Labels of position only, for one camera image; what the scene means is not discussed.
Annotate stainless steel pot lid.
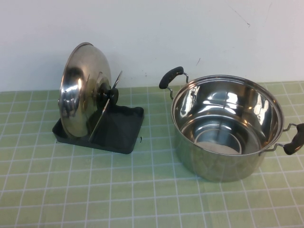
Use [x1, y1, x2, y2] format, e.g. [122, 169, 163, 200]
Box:
[59, 42, 119, 139]

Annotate black lid rack tray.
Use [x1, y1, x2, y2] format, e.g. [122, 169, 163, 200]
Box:
[51, 70, 145, 155]

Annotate green checked tablecloth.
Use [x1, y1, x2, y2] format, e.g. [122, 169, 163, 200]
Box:
[0, 80, 304, 228]

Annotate stainless steel pot black handles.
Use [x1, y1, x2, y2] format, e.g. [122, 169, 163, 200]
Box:
[158, 66, 304, 183]

